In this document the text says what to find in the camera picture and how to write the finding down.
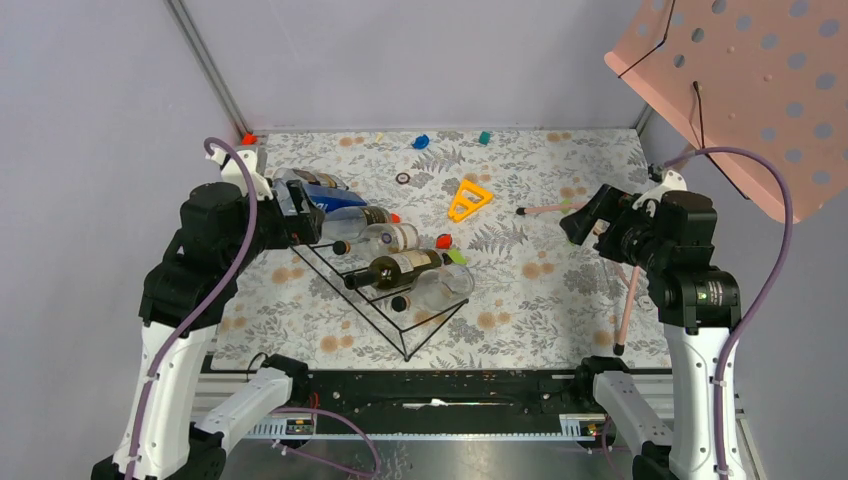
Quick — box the black wire wine rack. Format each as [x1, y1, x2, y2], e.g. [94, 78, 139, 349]
[290, 243, 469, 363]

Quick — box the floral table mat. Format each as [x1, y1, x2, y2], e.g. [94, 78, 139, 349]
[213, 129, 669, 370]

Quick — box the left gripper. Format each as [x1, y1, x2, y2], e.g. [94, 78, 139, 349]
[227, 178, 326, 274]

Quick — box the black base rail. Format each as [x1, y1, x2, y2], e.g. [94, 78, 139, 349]
[198, 367, 664, 439]

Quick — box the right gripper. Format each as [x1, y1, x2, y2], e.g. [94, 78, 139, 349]
[558, 182, 669, 270]

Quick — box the blue bottle cap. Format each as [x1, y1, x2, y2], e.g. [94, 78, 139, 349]
[411, 134, 430, 150]

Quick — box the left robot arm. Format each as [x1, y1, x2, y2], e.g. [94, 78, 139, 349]
[92, 137, 324, 479]

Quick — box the clear bottle black cap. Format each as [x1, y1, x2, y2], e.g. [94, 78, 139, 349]
[391, 264, 475, 313]

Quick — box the clear bottle black label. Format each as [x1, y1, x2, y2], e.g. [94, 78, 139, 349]
[321, 206, 395, 241]

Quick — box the green block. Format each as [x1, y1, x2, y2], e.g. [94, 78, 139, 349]
[446, 249, 467, 265]

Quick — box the clear bottle gold label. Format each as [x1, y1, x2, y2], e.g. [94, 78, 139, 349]
[272, 167, 349, 190]

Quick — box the blue triangular bottle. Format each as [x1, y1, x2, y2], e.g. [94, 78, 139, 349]
[302, 183, 367, 213]

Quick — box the pink music stand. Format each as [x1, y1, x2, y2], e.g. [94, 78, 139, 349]
[515, 0, 848, 358]

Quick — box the short clear glass bottle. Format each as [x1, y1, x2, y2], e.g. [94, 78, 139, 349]
[332, 223, 421, 258]

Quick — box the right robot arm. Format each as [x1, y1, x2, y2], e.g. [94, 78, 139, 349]
[560, 162, 793, 479]

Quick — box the dark green wine bottle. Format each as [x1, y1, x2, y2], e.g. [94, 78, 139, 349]
[344, 249, 443, 291]

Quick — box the red block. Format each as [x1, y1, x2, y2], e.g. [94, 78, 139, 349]
[435, 234, 453, 250]

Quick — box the yellow triangle block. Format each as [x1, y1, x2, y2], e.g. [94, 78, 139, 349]
[447, 179, 494, 223]

